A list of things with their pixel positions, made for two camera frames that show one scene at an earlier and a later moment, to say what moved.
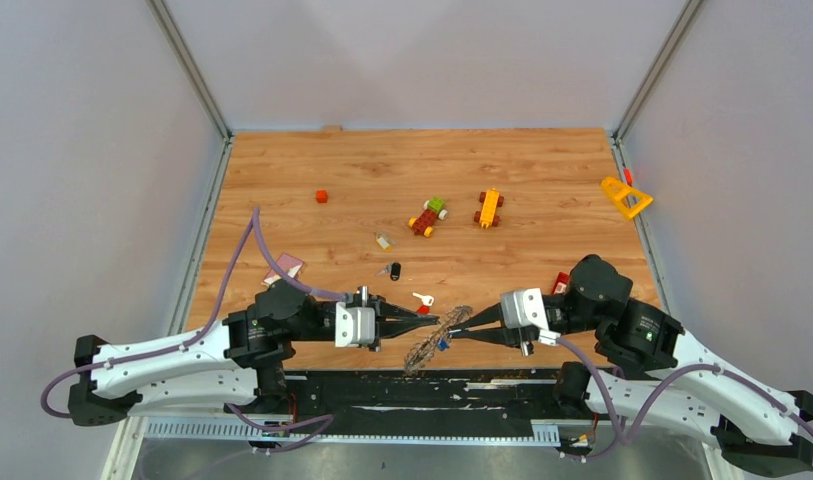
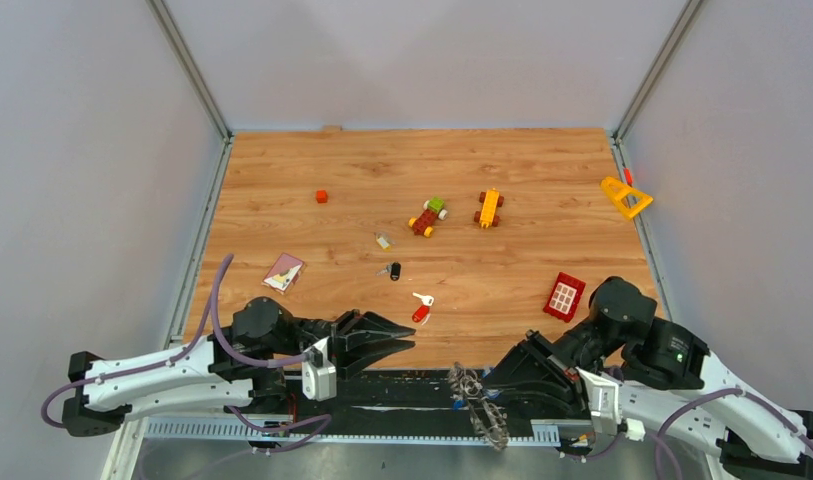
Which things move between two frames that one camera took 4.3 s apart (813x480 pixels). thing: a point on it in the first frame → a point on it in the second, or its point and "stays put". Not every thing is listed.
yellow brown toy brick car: (492, 200) stays put
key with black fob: (394, 269) stays put
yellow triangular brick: (618, 190) stays put
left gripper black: (391, 320) → (374, 326)
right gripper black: (510, 337) → (530, 362)
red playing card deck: (288, 264) stays put
